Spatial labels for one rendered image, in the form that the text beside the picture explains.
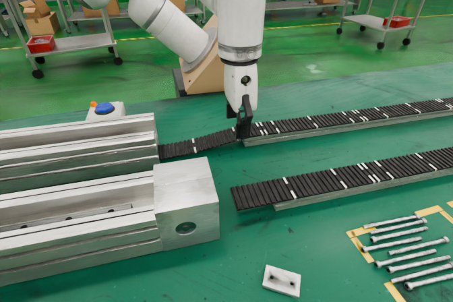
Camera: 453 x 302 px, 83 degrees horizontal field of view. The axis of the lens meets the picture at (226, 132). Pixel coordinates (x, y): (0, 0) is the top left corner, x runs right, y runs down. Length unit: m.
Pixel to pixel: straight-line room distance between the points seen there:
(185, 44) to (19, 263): 0.68
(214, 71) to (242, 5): 0.40
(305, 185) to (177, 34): 0.60
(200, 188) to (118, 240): 0.13
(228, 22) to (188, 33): 0.43
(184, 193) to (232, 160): 0.21
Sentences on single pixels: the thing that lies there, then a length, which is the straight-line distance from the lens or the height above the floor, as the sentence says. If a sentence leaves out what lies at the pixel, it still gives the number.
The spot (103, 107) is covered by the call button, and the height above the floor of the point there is 0.85.
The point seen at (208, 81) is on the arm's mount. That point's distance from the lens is 0.84.
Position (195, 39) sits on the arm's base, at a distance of 0.89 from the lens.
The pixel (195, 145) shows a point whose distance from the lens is 0.60.
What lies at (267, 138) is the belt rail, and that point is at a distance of 0.63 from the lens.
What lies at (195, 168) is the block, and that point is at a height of 0.87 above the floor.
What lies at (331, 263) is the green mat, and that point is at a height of 0.78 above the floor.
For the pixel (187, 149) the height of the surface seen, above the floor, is 0.79.
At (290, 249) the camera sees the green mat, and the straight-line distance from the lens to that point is 0.46.
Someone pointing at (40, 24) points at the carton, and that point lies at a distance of 5.44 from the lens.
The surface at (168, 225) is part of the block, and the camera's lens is 0.40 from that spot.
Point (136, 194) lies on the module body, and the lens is 0.45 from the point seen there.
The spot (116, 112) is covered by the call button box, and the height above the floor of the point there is 0.84.
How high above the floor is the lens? 1.17
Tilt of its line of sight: 36 degrees down
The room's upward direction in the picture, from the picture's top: straight up
